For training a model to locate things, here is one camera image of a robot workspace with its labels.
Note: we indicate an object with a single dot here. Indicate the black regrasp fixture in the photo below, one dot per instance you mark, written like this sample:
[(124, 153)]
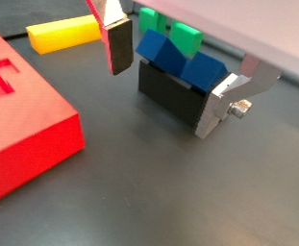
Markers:
[(167, 91)]

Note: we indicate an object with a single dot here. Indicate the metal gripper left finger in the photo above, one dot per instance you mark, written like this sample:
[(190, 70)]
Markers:
[(116, 33)]

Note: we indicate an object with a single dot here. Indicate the yellow rectangular bar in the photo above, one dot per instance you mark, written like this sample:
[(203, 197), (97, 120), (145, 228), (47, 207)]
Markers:
[(56, 35)]

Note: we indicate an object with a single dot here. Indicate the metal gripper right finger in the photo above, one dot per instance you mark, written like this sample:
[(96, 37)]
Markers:
[(228, 98)]

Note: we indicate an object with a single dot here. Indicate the red base board with slots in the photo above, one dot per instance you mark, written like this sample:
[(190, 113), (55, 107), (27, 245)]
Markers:
[(40, 127)]

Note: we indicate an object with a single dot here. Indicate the blue U-shaped block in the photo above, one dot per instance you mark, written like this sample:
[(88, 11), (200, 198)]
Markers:
[(202, 71)]

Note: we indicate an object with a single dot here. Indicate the green stepped block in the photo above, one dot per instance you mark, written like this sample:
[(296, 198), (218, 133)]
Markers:
[(186, 37)]

